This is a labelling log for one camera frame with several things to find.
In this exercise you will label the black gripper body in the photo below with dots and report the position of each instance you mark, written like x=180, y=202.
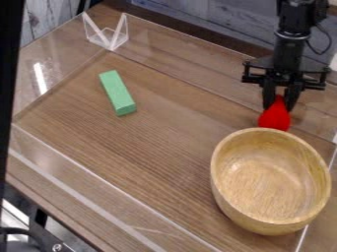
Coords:
x=311, y=74

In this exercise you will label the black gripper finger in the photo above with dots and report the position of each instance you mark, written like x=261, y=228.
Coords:
x=269, y=92
x=292, y=95

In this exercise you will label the red plush strawberry toy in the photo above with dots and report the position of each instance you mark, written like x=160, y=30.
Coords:
x=276, y=116

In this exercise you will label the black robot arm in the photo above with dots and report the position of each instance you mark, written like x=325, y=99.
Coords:
x=285, y=68

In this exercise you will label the wooden bowl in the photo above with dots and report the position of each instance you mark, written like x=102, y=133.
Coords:
x=269, y=180

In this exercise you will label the green foam block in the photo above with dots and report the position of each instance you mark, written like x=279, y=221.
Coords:
x=118, y=93

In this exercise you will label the clear acrylic tray wall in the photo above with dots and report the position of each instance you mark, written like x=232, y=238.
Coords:
x=125, y=179

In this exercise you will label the black table leg bracket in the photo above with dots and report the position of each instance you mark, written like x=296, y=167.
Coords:
x=49, y=242

